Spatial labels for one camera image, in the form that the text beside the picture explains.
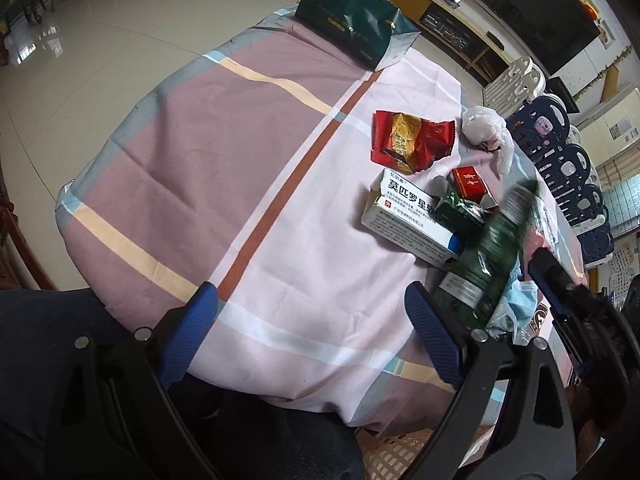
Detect brown patterned packet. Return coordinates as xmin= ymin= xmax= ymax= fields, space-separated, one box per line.
xmin=520 ymin=305 xmax=553 ymax=346

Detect red-brown wooden chair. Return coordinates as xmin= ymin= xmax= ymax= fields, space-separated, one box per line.
xmin=0 ymin=160 xmax=58 ymax=291

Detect person's dark trousers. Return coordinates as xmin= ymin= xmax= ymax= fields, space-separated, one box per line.
xmin=0 ymin=287 xmax=366 ymax=480

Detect black television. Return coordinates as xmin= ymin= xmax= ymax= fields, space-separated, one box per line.
xmin=450 ymin=0 xmax=601 ymax=76

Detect beige plastic basket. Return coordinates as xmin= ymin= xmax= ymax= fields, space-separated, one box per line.
xmin=355 ymin=425 xmax=501 ymax=480

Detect checked pink tablecloth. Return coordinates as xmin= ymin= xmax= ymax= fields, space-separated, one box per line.
xmin=55 ymin=0 xmax=588 ymax=441

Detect green packet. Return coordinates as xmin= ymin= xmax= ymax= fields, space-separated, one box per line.
xmin=432 ymin=180 xmax=493 ymax=233

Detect person's right forearm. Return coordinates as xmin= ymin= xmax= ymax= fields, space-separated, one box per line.
xmin=570 ymin=385 xmax=608 ymax=466

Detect small red box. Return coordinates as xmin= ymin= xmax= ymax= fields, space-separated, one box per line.
xmin=450 ymin=165 xmax=501 ymax=209

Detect white medicine box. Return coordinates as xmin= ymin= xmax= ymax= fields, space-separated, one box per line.
xmin=361 ymin=169 xmax=463 ymax=268

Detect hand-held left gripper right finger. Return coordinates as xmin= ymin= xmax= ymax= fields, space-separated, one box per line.
xmin=400 ymin=281 xmax=581 ymax=480

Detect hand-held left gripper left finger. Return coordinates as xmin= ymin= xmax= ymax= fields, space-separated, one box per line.
xmin=47 ymin=281 xmax=226 ymax=480

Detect green plastic bottle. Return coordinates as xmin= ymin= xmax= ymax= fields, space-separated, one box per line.
xmin=431 ymin=180 xmax=541 ymax=333

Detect dark green gift bag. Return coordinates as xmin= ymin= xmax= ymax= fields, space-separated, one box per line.
xmin=294 ymin=0 xmax=422 ymax=72

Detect white plastic bag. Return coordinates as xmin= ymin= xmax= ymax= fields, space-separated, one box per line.
xmin=460 ymin=105 xmax=516 ymax=177

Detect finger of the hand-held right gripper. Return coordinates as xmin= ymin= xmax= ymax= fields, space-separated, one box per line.
xmin=527 ymin=247 xmax=596 ymax=322

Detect red snack wrapper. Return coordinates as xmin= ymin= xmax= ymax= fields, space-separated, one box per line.
xmin=371 ymin=110 xmax=456 ymax=175

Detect blue face mask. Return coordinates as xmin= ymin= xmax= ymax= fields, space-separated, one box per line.
xmin=492 ymin=280 xmax=543 ymax=341

